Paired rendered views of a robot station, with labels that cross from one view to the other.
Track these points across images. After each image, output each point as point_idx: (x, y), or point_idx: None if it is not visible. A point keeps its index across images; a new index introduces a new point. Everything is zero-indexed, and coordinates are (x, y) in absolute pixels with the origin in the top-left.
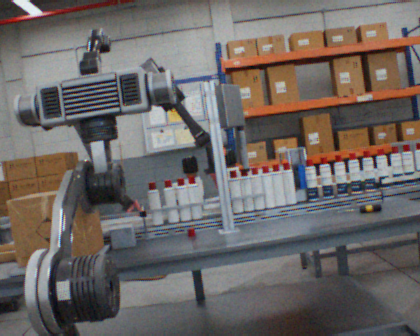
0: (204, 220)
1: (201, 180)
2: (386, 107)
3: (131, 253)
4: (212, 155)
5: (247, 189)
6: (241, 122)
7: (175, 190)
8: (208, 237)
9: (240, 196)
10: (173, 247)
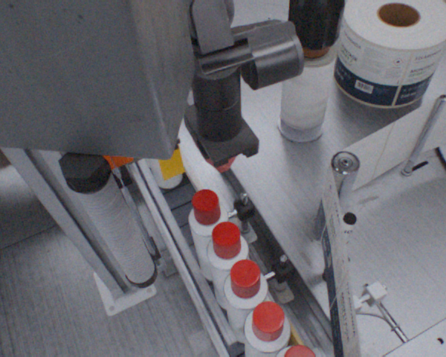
0: (146, 203)
1: (423, 47)
2: None
3: None
4: (193, 97)
5: (212, 277)
6: (110, 144)
7: (341, 25)
8: (65, 256)
9: (189, 265)
10: None
